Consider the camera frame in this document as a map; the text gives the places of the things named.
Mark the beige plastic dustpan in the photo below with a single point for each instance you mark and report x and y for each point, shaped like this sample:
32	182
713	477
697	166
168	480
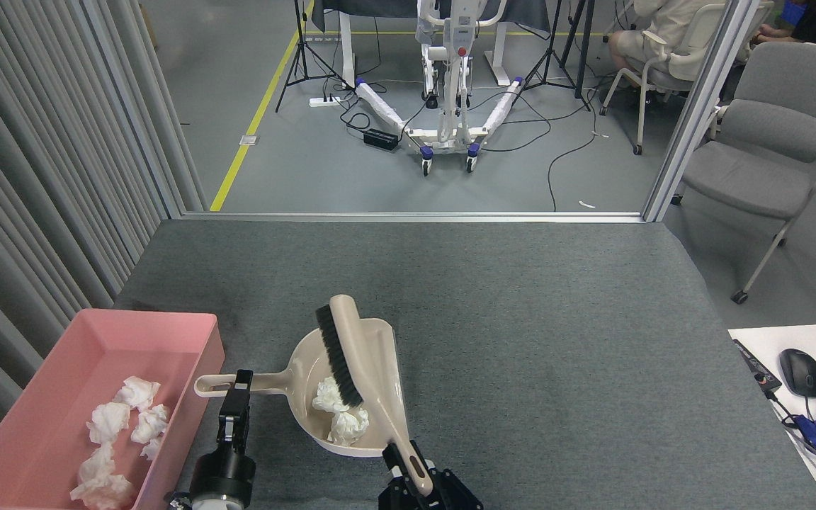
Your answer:
387	361

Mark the grey slatted partition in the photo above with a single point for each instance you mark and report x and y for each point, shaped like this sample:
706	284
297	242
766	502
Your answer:
25	177

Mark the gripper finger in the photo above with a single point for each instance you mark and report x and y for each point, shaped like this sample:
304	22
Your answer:
454	492

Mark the silver aluminium post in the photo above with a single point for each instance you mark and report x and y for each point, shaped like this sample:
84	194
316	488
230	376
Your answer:
698	106

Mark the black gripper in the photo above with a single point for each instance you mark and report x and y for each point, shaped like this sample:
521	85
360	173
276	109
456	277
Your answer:
224	476

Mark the silver aluminium rail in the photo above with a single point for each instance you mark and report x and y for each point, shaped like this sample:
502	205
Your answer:
415	217

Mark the white power strip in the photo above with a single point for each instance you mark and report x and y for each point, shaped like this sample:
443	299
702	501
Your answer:
324	101

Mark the black tripod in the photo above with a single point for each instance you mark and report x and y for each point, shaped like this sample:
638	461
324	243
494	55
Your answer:
302	49
557	49

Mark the pink plastic bin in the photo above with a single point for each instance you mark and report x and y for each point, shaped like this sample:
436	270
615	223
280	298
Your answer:
96	347

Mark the white side table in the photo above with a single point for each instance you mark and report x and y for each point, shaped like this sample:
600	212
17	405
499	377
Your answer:
762	336

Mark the white tissue ball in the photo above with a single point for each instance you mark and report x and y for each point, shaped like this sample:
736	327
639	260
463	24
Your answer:
348	426
149	423
151	448
103	492
98	464
326	398
109	421
137	392

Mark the white-legged desk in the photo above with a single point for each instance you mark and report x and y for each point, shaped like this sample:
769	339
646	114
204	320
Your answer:
346	49

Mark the black computer mouse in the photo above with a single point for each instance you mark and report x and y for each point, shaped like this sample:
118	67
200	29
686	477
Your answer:
801	372

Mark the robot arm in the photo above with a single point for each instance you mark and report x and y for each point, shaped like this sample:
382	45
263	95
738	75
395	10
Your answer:
217	506

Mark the grey padded chair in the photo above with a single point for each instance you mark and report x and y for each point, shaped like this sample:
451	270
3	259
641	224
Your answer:
762	134

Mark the black power adapter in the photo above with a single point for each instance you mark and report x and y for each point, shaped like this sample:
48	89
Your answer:
380	139

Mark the white office chair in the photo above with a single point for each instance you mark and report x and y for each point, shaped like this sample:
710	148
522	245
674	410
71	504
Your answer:
705	28

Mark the beige hand brush black bristles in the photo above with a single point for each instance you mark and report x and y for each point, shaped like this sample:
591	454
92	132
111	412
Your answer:
374	397

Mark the white stand on wheels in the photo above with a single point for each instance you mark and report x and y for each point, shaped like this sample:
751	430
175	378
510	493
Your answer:
450	78

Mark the black flat device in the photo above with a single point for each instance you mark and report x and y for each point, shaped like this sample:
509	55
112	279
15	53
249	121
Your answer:
755	365

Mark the metal floor socket plate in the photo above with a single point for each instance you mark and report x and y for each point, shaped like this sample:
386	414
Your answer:
248	140

